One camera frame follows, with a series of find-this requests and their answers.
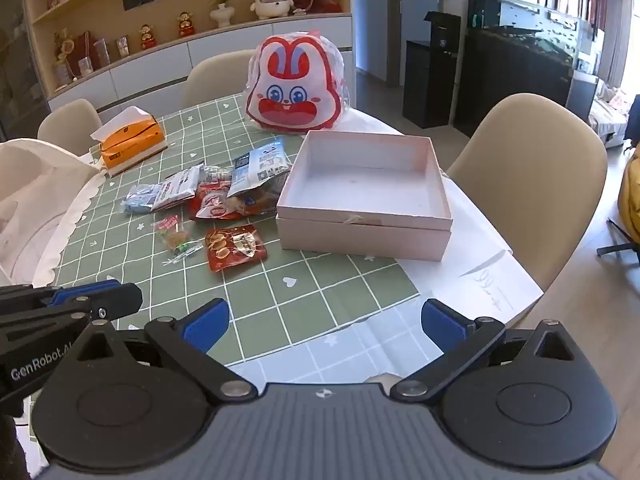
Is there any white paper sheet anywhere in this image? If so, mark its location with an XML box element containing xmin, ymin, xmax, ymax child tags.
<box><xmin>344</xmin><ymin>106</ymin><xmax>546</xmax><ymax>331</ymax></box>

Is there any red white bunny bag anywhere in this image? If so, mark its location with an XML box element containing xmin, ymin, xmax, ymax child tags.
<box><xmin>245</xmin><ymin>32</ymin><xmax>349</xmax><ymax>133</ymax></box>

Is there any clear hawthorn candy packet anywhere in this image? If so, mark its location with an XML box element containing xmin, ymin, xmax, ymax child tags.
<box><xmin>153</xmin><ymin>214</ymin><xmax>203</xmax><ymax>266</ymax></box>

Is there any white red snack packet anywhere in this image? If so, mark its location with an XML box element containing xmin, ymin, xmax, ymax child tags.
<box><xmin>152</xmin><ymin>162</ymin><xmax>204</xmax><ymax>211</ymax></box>

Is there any fish tank cabinet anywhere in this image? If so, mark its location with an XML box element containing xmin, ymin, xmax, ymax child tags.
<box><xmin>454</xmin><ymin>0</ymin><xmax>604</xmax><ymax>136</ymax></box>

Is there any blue candy packet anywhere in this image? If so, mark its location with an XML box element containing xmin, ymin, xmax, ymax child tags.
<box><xmin>122</xmin><ymin>183</ymin><xmax>160</xmax><ymax>214</ymax></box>

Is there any beige chair far left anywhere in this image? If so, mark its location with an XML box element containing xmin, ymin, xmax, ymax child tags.
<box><xmin>37</xmin><ymin>99</ymin><xmax>102</xmax><ymax>156</ymax></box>

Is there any white round plush toy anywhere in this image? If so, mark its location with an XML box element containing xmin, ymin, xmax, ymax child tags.
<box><xmin>250</xmin><ymin>0</ymin><xmax>294</xmax><ymax>21</ymax></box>

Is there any beige chair right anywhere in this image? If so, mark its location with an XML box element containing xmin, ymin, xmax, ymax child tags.
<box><xmin>447</xmin><ymin>93</ymin><xmax>608</xmax><ymax>289</ymax></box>

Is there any blue white snack bag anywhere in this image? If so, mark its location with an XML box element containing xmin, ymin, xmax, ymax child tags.
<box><xmin>228</xmin><ymin>139</ymin><xmax>291</xmax><ymax>198</ymax></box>

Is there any red snack bag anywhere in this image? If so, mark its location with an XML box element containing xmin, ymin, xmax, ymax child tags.
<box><xmin>189</xmin><ymin>182</ymin><xmax>278</xmax><ymax>221</ymax></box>

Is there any white chair near left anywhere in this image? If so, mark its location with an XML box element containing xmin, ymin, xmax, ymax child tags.
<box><xmin>1</xmin><ymin>139</ymin><xmax>105</xmax><ymax>287</ymax></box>

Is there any red figurine left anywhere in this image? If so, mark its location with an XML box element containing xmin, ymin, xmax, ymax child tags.
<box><xmin>139</xmin><ymin>24</ymin><xmax>156</xmax><ymax>50</ymax></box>

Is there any pink cardboard box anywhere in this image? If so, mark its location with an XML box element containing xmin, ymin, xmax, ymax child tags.
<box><xmin>276</xmin><ymin>130</ymin><xmax>452</xmax><ymax>261</ymax></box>

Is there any green grid tablecloth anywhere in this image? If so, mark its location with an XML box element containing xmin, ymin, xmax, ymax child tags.
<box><xmin>54</xmin><ymin>96</ymin><xmax>439</xmax><ymax>386</ymax></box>

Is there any red figurine right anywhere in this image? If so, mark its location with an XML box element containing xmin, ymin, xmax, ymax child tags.
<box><xmin>178</xmin><ymin>12</ymin><xmax>195</xmax><ymax>38</ymax></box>

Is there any beige chair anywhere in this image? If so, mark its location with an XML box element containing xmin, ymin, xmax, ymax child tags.
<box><xmin>181</xmin><ymin>50</ymin><xmax>254</xmax><ymax>108</ymax></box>
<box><xmin>447</xmin><ymin>93</ymin><xmax>608</xmax><ymax>289</ymax></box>
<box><xmin>37</xmin><ymin>99</ymin><xmax>102</xmax><ymax>156</ymax></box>

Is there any black water dispenser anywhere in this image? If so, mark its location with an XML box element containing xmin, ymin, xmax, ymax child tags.
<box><xmin>402</xmin><ymin>11</ymin><xmax>461</xmax><ymax>129</ymax></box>

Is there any white ceramic vase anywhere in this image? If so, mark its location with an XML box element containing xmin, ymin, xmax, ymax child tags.
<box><xmin>209</xmin><ymin>0</ymin><xmax>235</xmax><ymax>28</ymax></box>

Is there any red orange snack pouch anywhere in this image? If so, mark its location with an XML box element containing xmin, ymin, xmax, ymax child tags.
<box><xmin>204</xmin><ymin>224</ymin><xmax>268</xmax><ymax>273</ymax></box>

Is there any red figurine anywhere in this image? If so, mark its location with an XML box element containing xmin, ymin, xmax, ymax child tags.
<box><xmin>178</xmin><ymin>12</ymin><xmax>195</xmax><ymax>38</ymax></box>
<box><xmin>139</xmin><ymin>24</ymin><xmax>156</xmax><ymax>50</ymax></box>

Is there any orange tissue box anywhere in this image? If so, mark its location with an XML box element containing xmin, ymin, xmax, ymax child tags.
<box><xmin>91</xmin><ymin>106</ymin><xmax>168</xmax><ymax>177</ymax></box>

